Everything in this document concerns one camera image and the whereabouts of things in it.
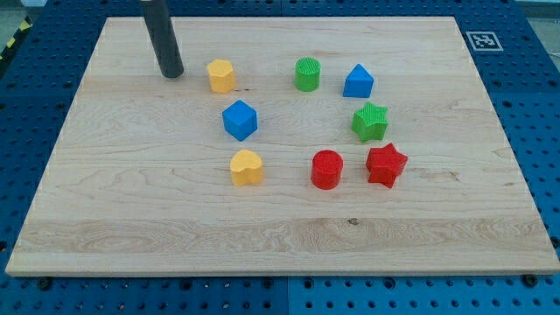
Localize blue cube block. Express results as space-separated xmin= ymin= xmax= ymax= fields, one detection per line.
xmin=222 ymin=100 xmax=258 ymax=142

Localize yellow hexagon block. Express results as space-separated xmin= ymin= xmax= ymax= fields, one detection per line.
xmin=206 ymin=59 xmax=236 ymax=94

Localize wooden board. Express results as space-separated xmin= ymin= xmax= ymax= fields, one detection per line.
xmin=6 ymin=17 xmax=559 ymax=277

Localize yellow heart block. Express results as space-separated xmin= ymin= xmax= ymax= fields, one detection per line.
xmin=229 ymin=149 xmax=264 ymax=186

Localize red cylinder block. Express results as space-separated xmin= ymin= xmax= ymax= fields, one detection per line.
xmin=311 ymin=150 xmax=344 ymax=190

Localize green cylinder block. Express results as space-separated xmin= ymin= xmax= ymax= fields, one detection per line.
xmin=294 ymin=57 xmax=321 ymax=92

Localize green star block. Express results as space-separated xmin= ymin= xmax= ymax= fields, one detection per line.
xmin=351 ymin=101 xmax=389 ymax=143

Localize red star block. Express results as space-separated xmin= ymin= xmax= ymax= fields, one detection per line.
xmin=366 ymin=143 xmax=408 ymax=188

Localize blue triangle block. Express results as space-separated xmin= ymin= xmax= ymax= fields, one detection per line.
xmin=343 ymin=64 xmax=375 ymax=98

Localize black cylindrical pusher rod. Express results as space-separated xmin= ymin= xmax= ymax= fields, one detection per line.
xmin=139 ymin=0 xmax=184 ymax=79

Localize white fiducial marker tag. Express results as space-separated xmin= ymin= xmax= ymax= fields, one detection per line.
xmin=465 ymin=31 xmax=503 ymax=52

